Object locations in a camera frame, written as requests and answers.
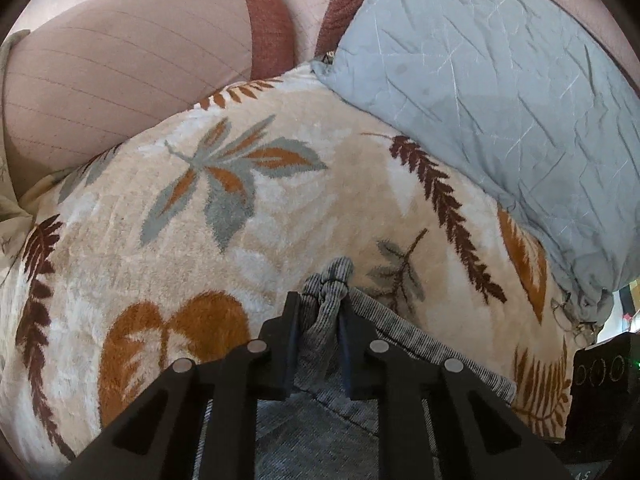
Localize eyeglasses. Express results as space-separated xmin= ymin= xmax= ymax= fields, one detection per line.
xmin=550 ymin=298 xmax=602 ymax=349

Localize blue denim pants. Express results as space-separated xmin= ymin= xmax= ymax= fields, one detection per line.
xmin=193 ymin=258 xmax=515 ymax=479

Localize pink bolster cushion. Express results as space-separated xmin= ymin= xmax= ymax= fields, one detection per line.
xmin=1 ymin=0 xmax=295 ymax=195

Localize light blue pillow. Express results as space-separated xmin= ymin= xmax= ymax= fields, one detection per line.
xmin=312 ymin=0 xmax=639 ymax=325

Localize leaf pattern bed blanket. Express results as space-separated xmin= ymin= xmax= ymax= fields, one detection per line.
xmin=1 ymin=66 xmax=577 ymax=479

